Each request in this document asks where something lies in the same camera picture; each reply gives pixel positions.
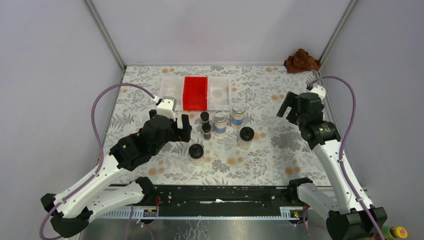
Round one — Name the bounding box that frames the brown crumpled cloth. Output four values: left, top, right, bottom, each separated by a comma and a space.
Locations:
284, 48, 322, 74

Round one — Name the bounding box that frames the blue-label shaker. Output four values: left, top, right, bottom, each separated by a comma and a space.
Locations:
213, 110, 228, 137
230, 103, 246, 130

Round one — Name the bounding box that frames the floral table mat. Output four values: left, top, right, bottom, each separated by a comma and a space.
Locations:
104, 66, 330, 186

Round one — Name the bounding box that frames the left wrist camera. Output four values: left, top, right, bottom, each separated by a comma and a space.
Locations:
156, 96, 177, 121

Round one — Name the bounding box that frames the black-cap jar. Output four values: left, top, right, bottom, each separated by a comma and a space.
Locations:
237, 126, 255, 150
188, 143, 205, 166

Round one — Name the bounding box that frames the left clear plastic bin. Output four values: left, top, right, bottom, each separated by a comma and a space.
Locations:
159, 76, 185, 111

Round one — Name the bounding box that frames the small dark spice bottle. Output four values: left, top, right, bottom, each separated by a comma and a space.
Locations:
200, 111, 210, 125
201, 123, 212, 141

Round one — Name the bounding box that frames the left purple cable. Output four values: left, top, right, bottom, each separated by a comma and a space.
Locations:
39, 82, 157, 240

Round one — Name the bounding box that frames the clear plastic bin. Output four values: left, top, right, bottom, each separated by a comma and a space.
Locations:
159, 76, 185, 111
207, 76, 231, 111

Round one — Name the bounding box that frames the green yellow-cap bottle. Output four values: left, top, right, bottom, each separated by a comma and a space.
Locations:
370, 226, 408, 240

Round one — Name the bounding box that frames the small dark spice bottle rear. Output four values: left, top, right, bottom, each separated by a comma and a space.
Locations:
200, 111, 210, 125

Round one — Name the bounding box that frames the small dark spice bottle front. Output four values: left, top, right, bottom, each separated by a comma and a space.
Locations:
201, 123, 212, 141

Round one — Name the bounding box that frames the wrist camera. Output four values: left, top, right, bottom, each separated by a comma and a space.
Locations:
306, 85, 327, 101
156, 96, 177, 121

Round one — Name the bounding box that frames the purple cable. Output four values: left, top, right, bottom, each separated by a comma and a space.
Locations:
306, 75, 387, 240
39, 82, 157, 240

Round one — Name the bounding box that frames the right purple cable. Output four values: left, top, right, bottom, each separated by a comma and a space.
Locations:
306, 75, 387, 240

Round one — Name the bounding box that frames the red plastic bin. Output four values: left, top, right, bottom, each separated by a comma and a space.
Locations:
182, 76, 208, 111

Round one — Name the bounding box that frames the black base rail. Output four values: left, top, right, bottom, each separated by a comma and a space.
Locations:
135, 185, 306, 218

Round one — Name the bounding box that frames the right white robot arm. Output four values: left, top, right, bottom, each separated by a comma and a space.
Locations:
276, 92, 388, 240

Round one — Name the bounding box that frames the right clear plastic bin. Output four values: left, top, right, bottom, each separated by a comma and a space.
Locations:
207, 76, 231, 111

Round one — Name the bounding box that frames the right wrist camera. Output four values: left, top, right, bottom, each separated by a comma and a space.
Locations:
306, 85, 327, 101

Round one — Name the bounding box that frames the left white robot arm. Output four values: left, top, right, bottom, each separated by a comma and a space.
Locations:
40, 110, 192, 238

